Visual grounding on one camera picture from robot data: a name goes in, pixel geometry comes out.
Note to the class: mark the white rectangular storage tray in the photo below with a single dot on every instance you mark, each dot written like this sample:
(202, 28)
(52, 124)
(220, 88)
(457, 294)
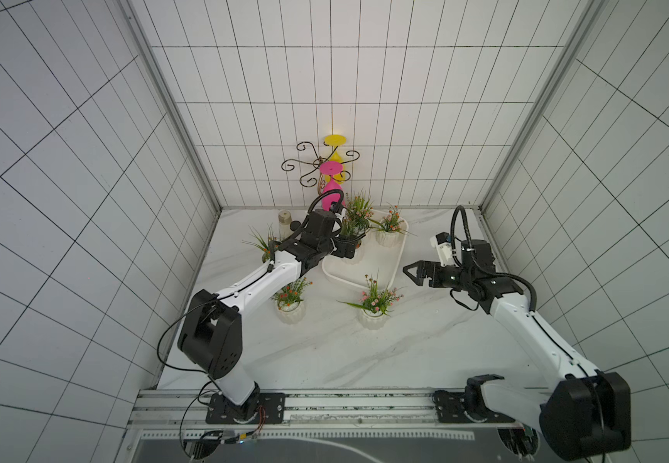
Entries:
(372, 259)

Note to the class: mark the front left red potted plant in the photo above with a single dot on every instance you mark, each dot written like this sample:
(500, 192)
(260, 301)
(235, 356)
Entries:
(290, 303)

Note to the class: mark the black scroll goblet rack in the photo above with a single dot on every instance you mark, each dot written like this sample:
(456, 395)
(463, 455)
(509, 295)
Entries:
(310, 176)

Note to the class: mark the pink plastic goblet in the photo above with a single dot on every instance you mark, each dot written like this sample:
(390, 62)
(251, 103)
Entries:
(331, 172)

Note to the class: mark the green potted plant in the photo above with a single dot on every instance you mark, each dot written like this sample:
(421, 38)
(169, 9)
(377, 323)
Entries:
(359, 213)
(349, 231)

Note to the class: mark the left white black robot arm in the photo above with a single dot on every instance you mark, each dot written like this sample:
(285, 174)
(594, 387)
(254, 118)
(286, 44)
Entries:
(211, 335)

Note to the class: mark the pink potted plant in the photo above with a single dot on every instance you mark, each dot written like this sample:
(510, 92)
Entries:
(375, 304)

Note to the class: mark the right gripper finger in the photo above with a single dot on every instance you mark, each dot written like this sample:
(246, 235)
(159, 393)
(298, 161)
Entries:
(419, 276)
(420, 266)

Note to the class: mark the yellow plastic goblet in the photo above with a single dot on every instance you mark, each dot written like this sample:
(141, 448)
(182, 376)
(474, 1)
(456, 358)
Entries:
(334, 142)

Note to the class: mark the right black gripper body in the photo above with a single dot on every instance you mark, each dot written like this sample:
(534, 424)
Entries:
(429, 275)

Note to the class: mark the beige cap spice bottle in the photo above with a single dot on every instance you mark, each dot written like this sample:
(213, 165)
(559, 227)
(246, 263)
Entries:
(284, 220)

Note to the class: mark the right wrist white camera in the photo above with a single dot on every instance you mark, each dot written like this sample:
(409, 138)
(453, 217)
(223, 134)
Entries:
(443, 244)

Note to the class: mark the aluminium mounting rail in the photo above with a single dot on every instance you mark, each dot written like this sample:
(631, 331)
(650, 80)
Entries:
(188, 411)

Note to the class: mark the small red flower potted plant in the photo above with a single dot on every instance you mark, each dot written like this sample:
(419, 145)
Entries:
(390, 227)

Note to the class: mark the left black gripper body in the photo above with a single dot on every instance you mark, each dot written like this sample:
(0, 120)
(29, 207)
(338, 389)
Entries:
(327, 245)

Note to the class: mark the far left orange potted plant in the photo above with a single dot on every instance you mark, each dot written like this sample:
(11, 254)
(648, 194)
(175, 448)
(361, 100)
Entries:
(266, 244)

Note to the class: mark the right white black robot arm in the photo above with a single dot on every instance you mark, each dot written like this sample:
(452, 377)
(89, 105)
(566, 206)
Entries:
(582, 412)

